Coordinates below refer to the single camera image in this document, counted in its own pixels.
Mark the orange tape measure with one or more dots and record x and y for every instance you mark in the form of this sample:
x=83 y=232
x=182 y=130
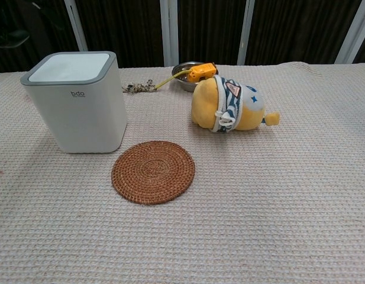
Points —
x=201 y=72

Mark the round brown woven coaster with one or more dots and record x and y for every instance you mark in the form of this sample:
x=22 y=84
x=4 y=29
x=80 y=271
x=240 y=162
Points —
x=153 y=172

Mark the stainless steel bowl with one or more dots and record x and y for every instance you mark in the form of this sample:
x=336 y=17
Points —
x=182 y=83

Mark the dark left robot hand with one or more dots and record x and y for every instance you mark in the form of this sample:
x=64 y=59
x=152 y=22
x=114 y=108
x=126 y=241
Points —
x=12 y=38

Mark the dark pleated curtain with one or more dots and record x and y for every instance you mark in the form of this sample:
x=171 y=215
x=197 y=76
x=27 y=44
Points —
x=209 y=29

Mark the yellow plush toy striped clothes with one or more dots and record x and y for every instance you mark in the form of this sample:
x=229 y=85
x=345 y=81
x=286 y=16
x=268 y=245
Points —
x=206 y=103

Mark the beige woven tablecloth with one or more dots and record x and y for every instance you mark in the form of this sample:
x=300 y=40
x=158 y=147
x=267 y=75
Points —
x=229 y=222

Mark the white lidded trash bin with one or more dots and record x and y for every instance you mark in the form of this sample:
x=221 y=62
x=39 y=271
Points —
x=81 y=118

